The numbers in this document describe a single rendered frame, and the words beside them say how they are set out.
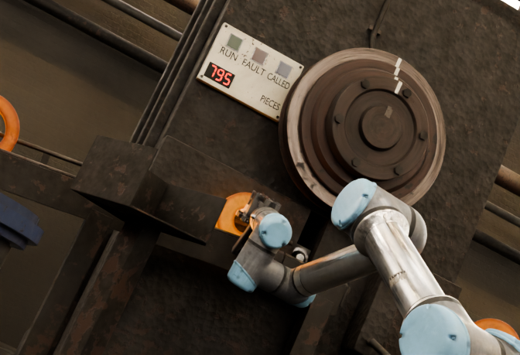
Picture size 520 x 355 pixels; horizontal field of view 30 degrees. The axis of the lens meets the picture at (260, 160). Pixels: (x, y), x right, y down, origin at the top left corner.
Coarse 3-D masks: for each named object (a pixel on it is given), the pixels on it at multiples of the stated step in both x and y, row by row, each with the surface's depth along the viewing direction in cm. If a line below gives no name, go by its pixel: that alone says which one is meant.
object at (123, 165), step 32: (96, 160) 215; (128, 160) 209; (96, 192) 210; (128, 192) 204; (160, 192) 236; (192, 192) 231; (128, 224) 218; (160, 224) 217; (192, 224) 226; (128, 256) 214; (96, 288) 214; (128, 288) 215; (96, 320) 210; (64, 352) 211; (96, 352) 211
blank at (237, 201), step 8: (232, 200) 254; (240, 200) 255; (224, 208) 253; (232, 208) 254; (240, 208) 254; (224, 216) 253; (232, 216) 253; (216, 224) 253; (224, 224) 252; (232, 224) 253; (232, 232) 253; (240, 232) 253
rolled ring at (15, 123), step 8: (0, 96) 239; (0, 104) 239; (8, 104) 240; (0, 112) 240; (8, 112) 239; (8, 120) 239; (16, 120) 240; (8, 128) 239; (16, 128) 239; (8, 136) 239; (16, 136) 239; (0, 144) 238; (8, 144) 238
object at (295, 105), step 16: (352, 48) 266; (368, 48) 268; (320, 64) 263; (336, 64) 264; (400, 64) 270; (304, 80) 261; (416, 80) 271; (304, 96) 260; (432, 96) 272; (288, 112) 259; (288, 128) 258; (288, 144) 258; (288, 160) 264; (304, 160) 258; (304, 176) 258; (432, 176) 269; (320, 192) 259; (416, 192) 267
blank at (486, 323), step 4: (480, 320) 252; (484, 320) 252; (488, 320) 251; (492, 320) 251; (496, 320) 251; (500, 320) 251; (476, 324) 252; (480, 324) 252; (484, 324) 251; (488, 324) 251; (492, 324) 251; (496, 324) 251; (500, 324) 250; (504, 324) 250; (484, 328) 251; (488, 328) 251; (492, 328) 250; (496, 328) 250; (500, 328) 250; (504, 328) 250; (508, 328) 249; (512, 328) 249; (508, 332) 249; (512, 332) 249; (516, 336) 248
